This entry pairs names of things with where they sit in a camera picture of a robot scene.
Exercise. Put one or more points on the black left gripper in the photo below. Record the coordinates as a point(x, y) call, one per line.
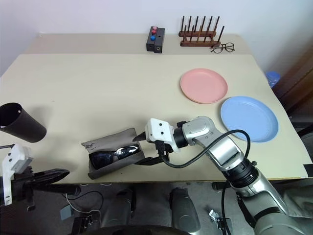
point(27, 181)

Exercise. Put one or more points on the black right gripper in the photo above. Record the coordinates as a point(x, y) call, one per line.
point(162, 149)

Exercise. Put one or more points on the grey felt glasses case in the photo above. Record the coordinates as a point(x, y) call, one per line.
point(110, 139)

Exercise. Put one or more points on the black sunglasses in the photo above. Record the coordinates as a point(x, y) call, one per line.
point(102, 159)

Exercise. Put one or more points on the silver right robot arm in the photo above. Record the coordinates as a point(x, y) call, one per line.
point(225, 149)

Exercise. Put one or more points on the small grey blue box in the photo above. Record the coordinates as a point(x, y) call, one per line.
point(66, 212)

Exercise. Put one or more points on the dark grey rounded shape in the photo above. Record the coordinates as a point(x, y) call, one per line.
point(184, 210)
point(117, 208)

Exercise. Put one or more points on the black cylindrical cup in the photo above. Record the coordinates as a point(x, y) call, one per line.
point(24, 124)

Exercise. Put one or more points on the pink round plate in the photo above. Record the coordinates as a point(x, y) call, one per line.
point(204, 84)

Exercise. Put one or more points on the metal caster wheel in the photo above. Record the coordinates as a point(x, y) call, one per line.
point(216, 216)

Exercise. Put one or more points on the black button box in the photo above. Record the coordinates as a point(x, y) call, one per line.
point(159, 41)

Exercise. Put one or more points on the blue round plate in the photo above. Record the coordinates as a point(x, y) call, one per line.
point(249, 117)

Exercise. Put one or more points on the blue round button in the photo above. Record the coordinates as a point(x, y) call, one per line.
point(152, 38)

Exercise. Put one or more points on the brown wooden peg rack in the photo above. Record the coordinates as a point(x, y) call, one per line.
point(195, 42)

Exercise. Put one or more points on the black framed clear eyeglasses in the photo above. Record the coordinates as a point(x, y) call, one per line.
point(216, 49)

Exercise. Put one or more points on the blue bottle cap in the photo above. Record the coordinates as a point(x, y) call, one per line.
point(272, 78)

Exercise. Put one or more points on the brown wooden furniture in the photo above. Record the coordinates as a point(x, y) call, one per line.
point(298, 83)

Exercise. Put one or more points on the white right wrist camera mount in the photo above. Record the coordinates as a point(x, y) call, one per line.
point(157, 132)

